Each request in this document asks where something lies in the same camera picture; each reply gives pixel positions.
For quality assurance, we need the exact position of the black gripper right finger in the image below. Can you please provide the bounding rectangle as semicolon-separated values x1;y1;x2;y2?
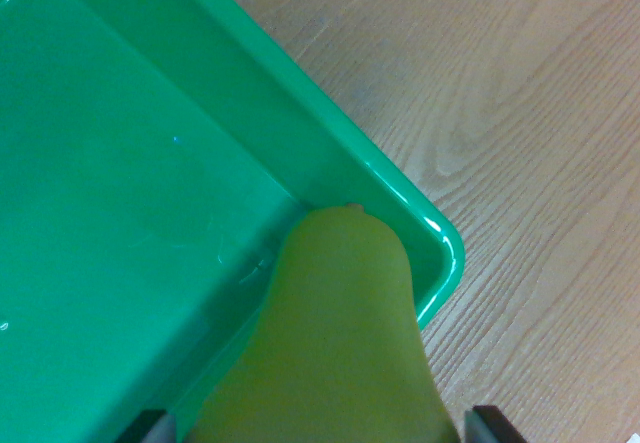
464;404;529;443

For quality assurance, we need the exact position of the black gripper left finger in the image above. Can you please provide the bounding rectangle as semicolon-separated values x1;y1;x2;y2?
113;408;177;443

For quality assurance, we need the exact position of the yellow-green toy pear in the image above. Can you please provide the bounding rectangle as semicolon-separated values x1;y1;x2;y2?
187;202;462;443

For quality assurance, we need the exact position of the green plastic bin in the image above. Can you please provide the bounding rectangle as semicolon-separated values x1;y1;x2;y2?
0;0;466;443

